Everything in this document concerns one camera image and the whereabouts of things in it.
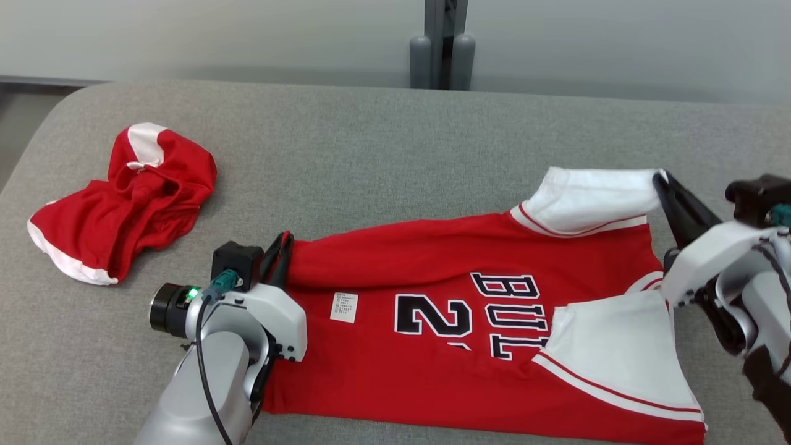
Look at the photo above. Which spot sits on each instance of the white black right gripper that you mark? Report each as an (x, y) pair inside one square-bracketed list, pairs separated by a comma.
[(704, 259)]

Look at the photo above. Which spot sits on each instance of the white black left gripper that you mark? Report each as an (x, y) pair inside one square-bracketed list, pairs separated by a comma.
[(278, 315)]

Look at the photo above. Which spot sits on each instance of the red basketball jersey white sleeves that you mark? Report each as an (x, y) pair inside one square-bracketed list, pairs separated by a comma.
[(383, 259)]

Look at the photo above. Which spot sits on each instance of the red shorts with white trim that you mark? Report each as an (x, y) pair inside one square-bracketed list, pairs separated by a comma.
[(142, 210)]

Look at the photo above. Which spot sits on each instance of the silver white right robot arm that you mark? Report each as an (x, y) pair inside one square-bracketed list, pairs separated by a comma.
[(766, 309)]

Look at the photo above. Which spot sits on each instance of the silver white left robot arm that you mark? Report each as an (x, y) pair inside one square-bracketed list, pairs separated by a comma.
[(204, 383)]

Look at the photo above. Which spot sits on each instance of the grey cylinder foot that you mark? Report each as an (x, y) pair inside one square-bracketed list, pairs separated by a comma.
[(463, 62), (420, 62)]

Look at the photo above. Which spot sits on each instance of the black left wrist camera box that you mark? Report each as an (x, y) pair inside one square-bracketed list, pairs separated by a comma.
[(238, 262)]

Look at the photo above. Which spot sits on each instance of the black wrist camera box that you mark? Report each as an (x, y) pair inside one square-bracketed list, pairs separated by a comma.
[(757, 198), (238, 262)]

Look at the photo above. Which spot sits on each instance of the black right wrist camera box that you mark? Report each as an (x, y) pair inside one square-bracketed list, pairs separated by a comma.
[(757, 198)]

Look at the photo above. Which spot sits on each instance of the grey metal post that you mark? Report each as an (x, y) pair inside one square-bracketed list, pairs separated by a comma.
[(434, 31)]

